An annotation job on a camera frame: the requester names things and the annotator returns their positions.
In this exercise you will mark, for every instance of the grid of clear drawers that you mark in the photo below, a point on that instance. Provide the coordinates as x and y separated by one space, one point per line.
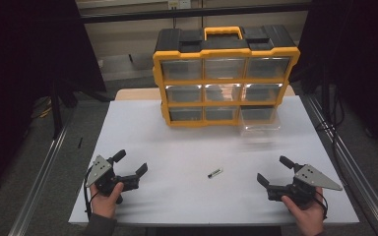
223 70

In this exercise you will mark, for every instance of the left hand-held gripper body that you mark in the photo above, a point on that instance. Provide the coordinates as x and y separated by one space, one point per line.
103 178

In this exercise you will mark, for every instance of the metal floor rail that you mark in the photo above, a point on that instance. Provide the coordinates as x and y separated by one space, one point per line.
41 182
351 170

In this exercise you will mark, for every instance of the clear plastic drawer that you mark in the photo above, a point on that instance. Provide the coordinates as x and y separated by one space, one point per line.
259 123

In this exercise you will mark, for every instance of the black horizontal bar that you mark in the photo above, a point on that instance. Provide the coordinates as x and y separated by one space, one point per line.
193 13

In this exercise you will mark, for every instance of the black metal stand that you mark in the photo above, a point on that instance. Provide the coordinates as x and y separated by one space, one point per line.
57 111

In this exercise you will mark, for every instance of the white table cover sheet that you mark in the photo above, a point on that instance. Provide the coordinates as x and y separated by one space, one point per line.
183 147

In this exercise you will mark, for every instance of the person's right hand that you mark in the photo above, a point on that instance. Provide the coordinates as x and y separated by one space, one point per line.
305 216

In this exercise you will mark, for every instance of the person's left hand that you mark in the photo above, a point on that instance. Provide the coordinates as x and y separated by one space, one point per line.
106 201

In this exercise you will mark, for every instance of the black curtain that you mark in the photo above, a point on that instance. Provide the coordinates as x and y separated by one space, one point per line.
19 65
364 59

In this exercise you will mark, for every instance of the small black floor piece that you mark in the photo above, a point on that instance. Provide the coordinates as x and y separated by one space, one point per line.
79 142

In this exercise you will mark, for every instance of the yellow and black organizer cabinet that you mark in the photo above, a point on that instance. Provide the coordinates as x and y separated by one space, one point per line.
224 44

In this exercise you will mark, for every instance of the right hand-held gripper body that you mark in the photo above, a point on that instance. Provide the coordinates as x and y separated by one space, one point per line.
297 190

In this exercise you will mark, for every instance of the small screw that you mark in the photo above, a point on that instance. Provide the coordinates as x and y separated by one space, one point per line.
215 173

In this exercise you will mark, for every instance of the white wall outlet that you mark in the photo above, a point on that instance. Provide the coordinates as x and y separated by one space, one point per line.
179 4

